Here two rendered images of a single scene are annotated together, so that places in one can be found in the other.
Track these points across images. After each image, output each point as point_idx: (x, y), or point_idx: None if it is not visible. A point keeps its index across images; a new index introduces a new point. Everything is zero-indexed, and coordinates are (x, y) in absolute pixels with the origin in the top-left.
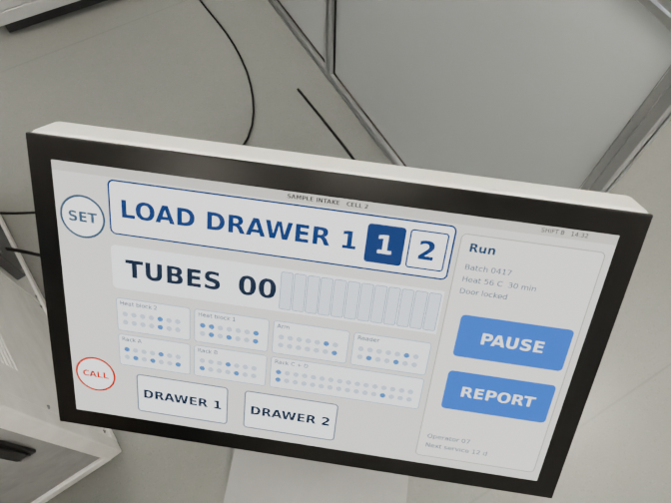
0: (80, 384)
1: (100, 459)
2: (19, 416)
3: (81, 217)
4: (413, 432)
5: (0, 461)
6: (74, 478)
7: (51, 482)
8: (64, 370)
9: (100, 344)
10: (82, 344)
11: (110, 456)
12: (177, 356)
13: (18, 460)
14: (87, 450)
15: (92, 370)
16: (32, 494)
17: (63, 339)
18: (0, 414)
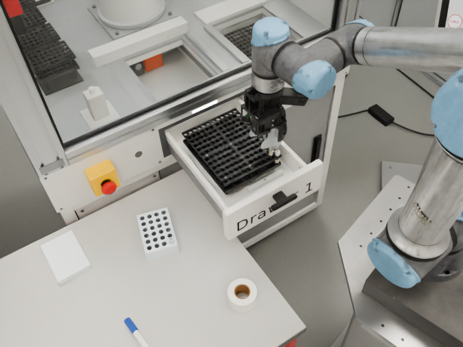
0: (447, 27)
1: (313, 203)
2: (336, 119)
3: None
4: None
5: (307, 158)
6: (302, 211)
7: (296, 206)
8: (443, 21)
9: (459, 9)
10: (453, 9)
11: (318, 203)
12: None
13: (316, 158)
14: (321, 183)
15: (453, 20)
16: (287, 211)
17: (446, 8)
18: (336, 111)
